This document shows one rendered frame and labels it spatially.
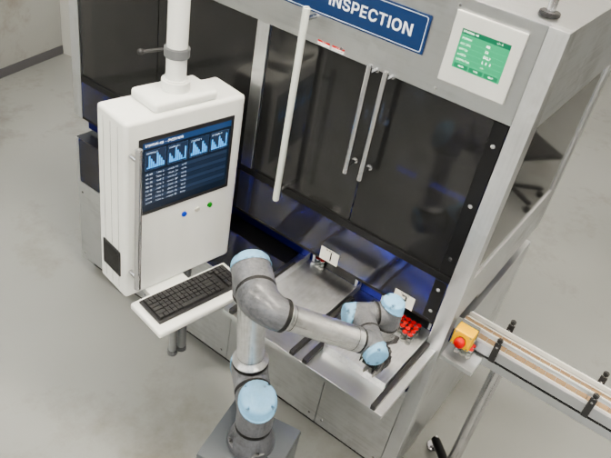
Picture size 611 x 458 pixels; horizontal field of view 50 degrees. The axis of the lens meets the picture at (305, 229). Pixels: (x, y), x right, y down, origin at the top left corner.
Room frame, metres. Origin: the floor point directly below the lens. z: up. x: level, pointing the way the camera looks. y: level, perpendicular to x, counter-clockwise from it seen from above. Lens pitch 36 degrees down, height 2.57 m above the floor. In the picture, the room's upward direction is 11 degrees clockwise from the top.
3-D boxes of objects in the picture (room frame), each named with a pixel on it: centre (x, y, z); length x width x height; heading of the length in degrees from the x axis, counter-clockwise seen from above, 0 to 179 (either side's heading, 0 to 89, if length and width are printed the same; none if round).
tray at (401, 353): (1.72, -0.34, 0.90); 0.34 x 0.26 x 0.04; 150
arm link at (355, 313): (1.48, -0.22, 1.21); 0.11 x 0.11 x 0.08; 19
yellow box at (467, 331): (1.74, -0.64, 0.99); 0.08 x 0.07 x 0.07; 150
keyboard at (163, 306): (1.87, 0.38, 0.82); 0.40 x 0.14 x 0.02; 141
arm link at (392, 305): (1.53, -0.31, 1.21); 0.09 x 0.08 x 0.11; 109
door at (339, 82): (2.11, 0.05, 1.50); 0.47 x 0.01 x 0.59; 60
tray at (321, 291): (1.92, -0.07, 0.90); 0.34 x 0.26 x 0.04; 150
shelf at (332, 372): (1.78, -0.18, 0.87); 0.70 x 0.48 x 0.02; 60
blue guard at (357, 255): (2.25, 0.32, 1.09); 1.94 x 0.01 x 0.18; 60
